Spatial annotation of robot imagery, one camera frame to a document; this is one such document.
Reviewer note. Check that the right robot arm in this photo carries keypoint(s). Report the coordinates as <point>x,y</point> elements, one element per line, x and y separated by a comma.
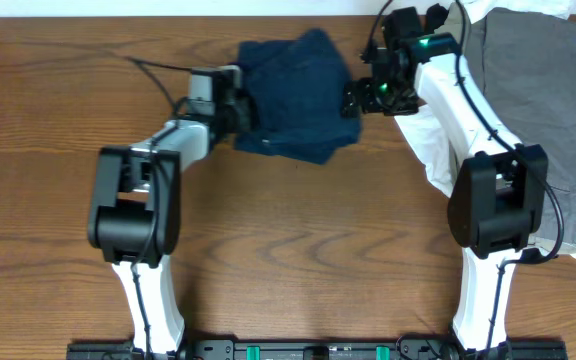
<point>497,198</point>

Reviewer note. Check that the black garment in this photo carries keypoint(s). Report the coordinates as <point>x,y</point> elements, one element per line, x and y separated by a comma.
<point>435,17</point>

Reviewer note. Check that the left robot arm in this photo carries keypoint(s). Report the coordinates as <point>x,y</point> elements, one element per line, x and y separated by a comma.
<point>135,213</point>

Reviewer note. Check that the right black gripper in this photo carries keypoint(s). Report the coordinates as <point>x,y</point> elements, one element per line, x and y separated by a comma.
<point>370,104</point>

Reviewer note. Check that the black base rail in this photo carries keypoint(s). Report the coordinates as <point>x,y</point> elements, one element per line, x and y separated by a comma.
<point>318,350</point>

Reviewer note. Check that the navy blue shorts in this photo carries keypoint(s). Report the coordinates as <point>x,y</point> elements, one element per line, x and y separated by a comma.
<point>297,88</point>

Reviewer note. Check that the khaki garment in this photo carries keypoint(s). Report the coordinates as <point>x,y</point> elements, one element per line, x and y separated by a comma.
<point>460,25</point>

